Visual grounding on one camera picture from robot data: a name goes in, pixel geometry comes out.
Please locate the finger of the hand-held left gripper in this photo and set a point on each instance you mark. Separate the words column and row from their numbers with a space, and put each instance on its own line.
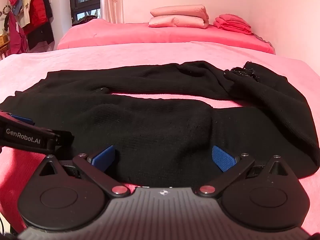
column 61, row 140
column 21, row 118

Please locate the pink lace curtain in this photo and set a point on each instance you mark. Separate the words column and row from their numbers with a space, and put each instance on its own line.
column 112, row 2

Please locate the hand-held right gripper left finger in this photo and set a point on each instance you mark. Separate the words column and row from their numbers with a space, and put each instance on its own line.
column 103, row 156

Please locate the folded pink blanket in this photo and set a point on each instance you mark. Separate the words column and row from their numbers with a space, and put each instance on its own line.
column 232, row 23

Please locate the dark clothes heap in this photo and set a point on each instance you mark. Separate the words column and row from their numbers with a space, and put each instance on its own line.
column 83, row 20

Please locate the black pants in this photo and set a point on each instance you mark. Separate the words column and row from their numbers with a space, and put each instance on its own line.
column 160, row 130

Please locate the hanging clothes on rack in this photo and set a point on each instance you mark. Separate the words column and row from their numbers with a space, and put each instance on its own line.
column 46, row 30

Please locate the white shirt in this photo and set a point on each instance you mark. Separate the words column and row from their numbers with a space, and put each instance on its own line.
column 25, row 10

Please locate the wooden cabinet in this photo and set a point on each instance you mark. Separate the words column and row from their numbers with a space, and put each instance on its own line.
column 3, row 45

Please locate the deep pink bed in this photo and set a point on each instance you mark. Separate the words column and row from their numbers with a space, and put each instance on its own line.
column 125, row 33

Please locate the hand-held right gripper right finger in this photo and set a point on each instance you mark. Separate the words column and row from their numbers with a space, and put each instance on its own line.
column 222, row 158

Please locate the blue hanging garment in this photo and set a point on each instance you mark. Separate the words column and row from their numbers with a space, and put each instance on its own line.
column 17, row 8

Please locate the dark framed window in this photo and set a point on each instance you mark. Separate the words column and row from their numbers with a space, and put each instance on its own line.
column 85, row 3

